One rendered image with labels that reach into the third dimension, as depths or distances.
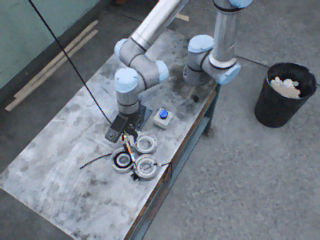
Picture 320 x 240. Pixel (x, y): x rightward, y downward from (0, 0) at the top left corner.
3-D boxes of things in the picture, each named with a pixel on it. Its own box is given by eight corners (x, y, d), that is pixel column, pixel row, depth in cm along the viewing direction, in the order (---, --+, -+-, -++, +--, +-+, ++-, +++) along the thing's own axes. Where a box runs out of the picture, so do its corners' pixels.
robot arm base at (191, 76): (190, 61, 147) (191, 47, 138) (216, 71, 142) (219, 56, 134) (177, 79, 140) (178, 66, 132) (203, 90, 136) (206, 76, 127)
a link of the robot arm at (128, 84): (145, 75, 83) (122, 86, 80) (145, 99, 92) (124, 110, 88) (131, 61, 87) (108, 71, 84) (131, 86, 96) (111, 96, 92)
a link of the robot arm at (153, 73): (151, 48, 94) (125, 60, 90) (171, 66, 89) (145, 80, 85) (150, 66, 100) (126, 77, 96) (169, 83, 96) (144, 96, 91)
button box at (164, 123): (166, 130, 124) (166, 124, 120) (153, 123, 126) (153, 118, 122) (175, 117, 127) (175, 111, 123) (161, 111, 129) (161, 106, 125)
